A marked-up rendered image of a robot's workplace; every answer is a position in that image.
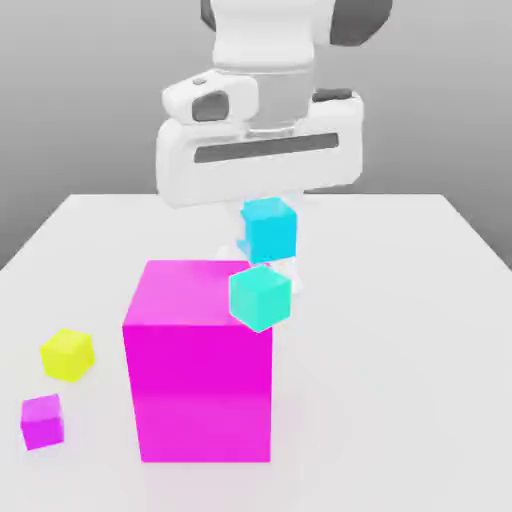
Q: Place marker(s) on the small turquoise cube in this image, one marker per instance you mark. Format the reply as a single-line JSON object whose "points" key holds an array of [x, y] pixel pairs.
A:
{"points": [[259, 298]]}

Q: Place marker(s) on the small yellow cube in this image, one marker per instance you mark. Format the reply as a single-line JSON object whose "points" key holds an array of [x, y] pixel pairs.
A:
{"points": [[67, 355]]}

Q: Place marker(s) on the large magenta box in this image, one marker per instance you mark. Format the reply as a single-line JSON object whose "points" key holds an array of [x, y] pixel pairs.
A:
{"points": [[200, 380]]}

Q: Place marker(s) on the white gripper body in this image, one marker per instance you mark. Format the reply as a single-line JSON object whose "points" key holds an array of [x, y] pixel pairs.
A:
{"points": [[264, 174]]}

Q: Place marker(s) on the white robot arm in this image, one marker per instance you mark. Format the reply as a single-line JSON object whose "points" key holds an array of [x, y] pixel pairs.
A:
{"points": [[264, 48]]}

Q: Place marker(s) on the small blue cube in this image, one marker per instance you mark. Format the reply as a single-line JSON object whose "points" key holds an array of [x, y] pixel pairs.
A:
{"points": [[270, 232]]}

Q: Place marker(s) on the small purple cube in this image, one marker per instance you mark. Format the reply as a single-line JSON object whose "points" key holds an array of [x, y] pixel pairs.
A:
{"points": [[42, 422]]}

